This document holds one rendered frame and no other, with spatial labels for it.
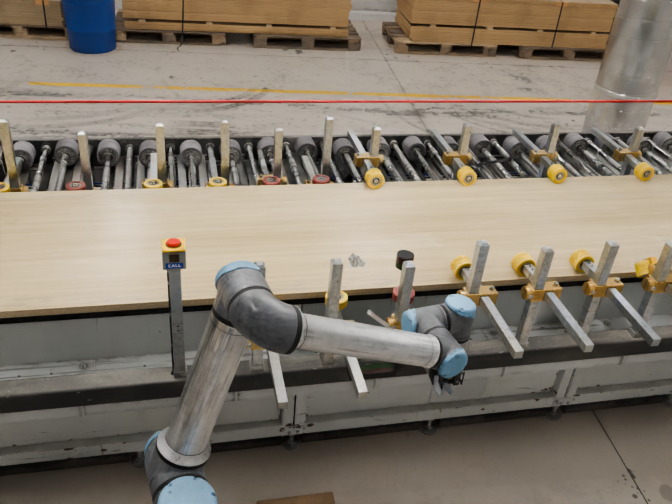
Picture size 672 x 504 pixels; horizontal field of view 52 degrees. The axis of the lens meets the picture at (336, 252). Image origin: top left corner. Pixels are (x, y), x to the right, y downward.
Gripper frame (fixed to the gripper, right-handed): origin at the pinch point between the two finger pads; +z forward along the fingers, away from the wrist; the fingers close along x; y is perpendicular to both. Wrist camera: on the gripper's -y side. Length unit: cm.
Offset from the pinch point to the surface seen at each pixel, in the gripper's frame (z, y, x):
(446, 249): -9, -68, 26
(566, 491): 82, -16, 77
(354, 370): -2.2, -9.9, -25.6
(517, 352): -13.1, -0.3, 24.2
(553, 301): -14, -24, 49
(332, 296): -17.5, -29.5, -30.0
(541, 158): -15, -137, 100
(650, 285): -14, -30, 91
